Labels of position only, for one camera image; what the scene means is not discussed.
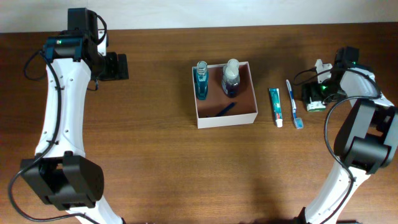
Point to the green toothpaste tube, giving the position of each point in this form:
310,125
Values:
275,99

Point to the pink open box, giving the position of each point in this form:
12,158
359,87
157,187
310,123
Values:
217,109

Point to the blue white toothbrush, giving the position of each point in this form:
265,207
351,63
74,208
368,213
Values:
298,123

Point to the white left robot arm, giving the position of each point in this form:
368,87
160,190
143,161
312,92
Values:
59,173

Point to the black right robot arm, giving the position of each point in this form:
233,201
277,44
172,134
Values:
367,139

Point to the purple pump soap bottle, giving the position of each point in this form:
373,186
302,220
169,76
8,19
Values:
231,79

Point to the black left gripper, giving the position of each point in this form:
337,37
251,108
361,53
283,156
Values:
113,72

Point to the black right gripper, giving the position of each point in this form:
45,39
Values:
310,91

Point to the blue Listerine mouthwash bottle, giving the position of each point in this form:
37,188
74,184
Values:
201,77

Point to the green soap box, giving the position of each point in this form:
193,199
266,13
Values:
315,106

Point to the blue disposable razor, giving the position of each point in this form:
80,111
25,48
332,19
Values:
226,109

